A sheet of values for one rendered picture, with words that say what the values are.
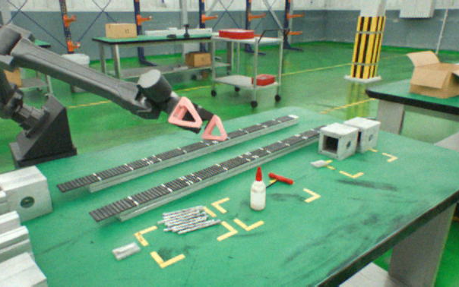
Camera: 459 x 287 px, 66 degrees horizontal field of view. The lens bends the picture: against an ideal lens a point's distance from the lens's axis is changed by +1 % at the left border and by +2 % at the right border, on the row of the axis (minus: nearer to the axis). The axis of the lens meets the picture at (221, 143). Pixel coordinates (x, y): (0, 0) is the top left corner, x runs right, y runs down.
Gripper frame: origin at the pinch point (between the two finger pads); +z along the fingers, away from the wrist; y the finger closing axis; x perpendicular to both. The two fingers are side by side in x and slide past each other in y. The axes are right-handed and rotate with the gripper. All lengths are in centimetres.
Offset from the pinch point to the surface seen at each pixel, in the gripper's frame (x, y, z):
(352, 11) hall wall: -525, 967, -594
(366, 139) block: -23, 66, 7
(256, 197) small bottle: 9.2, 18.1, 8.7
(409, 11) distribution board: -534, 914, -400
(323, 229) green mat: 6.7, 24.1, 25.2
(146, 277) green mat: 30.5, -7.7, 12.0
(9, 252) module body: 38.9, -24.9, -6.0
